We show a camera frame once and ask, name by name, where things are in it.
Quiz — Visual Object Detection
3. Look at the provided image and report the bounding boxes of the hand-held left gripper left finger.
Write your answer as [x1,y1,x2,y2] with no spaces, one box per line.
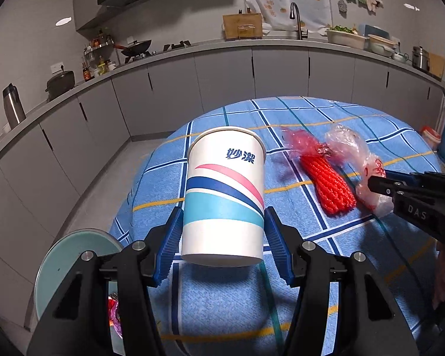
[27,206,186,356]

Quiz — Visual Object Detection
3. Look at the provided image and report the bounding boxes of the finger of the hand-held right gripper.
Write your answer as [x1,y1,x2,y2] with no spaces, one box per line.
[384,170,427,186]
[367,175,405,198]

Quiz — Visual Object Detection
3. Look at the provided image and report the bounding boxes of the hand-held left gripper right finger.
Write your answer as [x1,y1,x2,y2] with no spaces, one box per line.
[264,206,419,356]

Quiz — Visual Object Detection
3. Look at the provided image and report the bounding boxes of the clear plastic bag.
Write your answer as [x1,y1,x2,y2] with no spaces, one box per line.
[324,124,395,217]

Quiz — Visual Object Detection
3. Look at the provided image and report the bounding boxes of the white paper cup blue stripes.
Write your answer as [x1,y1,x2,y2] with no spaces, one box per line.
[181,126,266,268]

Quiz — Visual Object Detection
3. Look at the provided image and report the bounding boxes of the person's right hand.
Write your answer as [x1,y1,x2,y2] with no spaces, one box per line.
[433,247,445,306]

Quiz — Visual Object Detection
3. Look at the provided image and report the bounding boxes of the red and white bucket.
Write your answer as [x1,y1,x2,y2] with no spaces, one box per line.
[420,126,441,152]

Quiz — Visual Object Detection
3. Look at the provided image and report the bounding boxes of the blue checked tablecloth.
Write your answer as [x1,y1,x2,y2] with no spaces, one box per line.
[109,96,445,356]

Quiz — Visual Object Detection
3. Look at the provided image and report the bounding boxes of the purple foam net wrapper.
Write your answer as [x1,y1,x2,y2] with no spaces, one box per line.
[109,313,124,338]

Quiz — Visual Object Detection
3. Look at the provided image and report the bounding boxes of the small wooden board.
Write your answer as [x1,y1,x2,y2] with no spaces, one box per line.
[428,53,445,80]

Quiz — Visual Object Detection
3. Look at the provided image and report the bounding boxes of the steel stock pot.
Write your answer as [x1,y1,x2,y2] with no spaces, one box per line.
[411,45,430,71]

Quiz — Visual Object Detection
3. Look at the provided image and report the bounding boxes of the white lidded container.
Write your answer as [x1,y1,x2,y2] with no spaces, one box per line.
[367,34,398,57]

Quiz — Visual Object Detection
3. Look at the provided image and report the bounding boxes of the white basin with greens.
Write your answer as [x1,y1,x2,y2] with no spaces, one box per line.
[325,25,369,50]

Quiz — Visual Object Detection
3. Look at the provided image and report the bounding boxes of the box with blue lid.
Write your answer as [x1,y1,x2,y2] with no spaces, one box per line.
[358,24,384,38]

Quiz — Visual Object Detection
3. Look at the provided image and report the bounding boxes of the grey kitchen counter cabinets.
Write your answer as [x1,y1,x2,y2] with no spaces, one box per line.
[0,39,445,268]

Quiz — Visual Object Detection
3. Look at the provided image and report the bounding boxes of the black kitchen faucet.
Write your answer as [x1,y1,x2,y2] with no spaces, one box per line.
[290,2,308,40]

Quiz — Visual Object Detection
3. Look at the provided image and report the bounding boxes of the gas stove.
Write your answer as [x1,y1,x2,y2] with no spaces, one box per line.
[123,39,193,62]

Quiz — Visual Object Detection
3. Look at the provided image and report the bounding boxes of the black wok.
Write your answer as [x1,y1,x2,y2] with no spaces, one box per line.
[114,39,152,57]

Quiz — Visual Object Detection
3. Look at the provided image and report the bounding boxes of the steel thermos jug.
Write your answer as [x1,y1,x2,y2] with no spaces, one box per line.
[2,83,26,128]

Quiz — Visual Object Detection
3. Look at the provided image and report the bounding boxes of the metal spice rack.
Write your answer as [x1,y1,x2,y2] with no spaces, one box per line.
[83,30,115,63]

